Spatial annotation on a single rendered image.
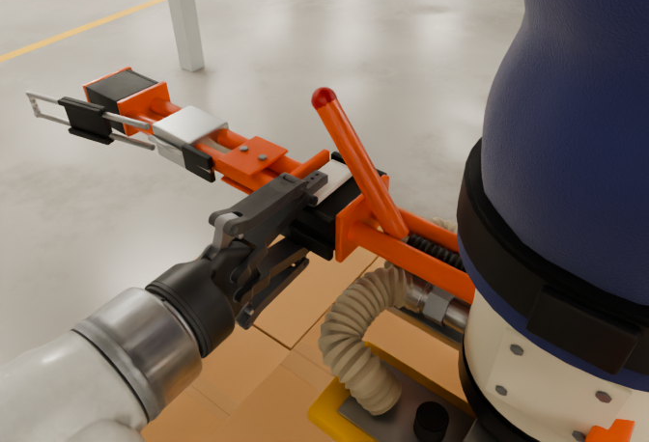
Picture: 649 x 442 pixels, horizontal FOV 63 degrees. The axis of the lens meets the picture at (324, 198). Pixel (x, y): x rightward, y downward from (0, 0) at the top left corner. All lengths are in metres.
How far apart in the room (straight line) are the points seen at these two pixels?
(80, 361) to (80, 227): 2.21
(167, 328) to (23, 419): 0.10
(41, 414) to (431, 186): 2.37
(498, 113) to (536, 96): 0.03
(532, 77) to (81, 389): 0.32
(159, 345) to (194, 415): 0.81
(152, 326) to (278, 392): 0.37
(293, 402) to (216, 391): 0.51
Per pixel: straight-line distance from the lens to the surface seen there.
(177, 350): 0.40
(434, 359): 0.78
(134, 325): 0.40
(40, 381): 0.39
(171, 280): 0.43
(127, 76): 0.77
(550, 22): 0.28
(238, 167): 0.57
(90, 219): 2.62
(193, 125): 0.65
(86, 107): 0.72
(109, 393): 0.39
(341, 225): 0.48
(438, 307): 0.51
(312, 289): 1.37
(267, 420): 0.72
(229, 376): 1.24
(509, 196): 0.31
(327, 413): 0.52
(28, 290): 2.39
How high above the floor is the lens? 1.58
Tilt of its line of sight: 39 degrees down
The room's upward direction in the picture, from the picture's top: straight up
